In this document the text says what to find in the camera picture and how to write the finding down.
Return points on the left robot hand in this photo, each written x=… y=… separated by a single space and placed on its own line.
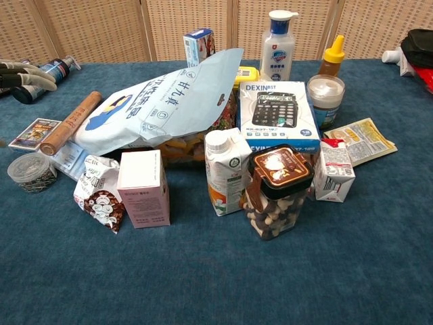
x=34 y=80

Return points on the wooden rolling pin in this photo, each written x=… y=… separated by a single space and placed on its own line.
x=72 y=121

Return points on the small clear clip container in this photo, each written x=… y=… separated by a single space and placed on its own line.
x=31 y=172

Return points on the white hand sanitizer bottle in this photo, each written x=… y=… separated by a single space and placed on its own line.
x=276 y=47

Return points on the dark blue pump bottle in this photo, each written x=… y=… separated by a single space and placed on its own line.
x=44 y=78

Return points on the playing card box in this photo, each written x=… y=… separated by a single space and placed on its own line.
x=34 y=133

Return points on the clear plastic pack of wipes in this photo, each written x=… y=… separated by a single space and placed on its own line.
x=69 y=160

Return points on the woven folding screen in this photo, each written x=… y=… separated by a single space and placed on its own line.
x=135 y=27

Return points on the light blue mailer bag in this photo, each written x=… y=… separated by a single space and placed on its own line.
x=159 y=105

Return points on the coffee bean snack pouch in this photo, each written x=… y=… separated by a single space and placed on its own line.
x=99 y=198

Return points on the pink cardboard box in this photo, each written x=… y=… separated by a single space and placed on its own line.
x=143 y=189

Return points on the small blue white box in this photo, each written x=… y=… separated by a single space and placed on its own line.
x=198 y=45

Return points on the colourful snack bag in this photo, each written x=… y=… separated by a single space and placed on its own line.
x=189 y=145

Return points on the white green drink carton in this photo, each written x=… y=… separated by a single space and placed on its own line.
x=225 y=172

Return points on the calculator box blue white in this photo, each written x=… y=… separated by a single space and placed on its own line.
x=275 y=113

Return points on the blue carpet table cover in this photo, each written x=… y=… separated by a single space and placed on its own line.
x=216 y=271

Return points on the clear cookie jar brown lid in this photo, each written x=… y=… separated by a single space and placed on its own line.
x=277 y=193

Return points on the clear lidded jar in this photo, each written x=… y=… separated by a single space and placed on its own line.
x=326 y=100

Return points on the honey squeeze bottle yellow cap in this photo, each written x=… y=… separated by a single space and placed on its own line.
x=332 y=57

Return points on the small white red milk carton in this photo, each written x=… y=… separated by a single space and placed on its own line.
x=333 y=174

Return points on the yellow flat sachet packet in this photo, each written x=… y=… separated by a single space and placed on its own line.
x=363 y=139

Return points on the white tube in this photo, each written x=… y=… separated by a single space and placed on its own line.
x=392 y=55

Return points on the black bag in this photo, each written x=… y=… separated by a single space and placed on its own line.
x=419 y=47

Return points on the red package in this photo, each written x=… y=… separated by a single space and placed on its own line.
x=424 y=78

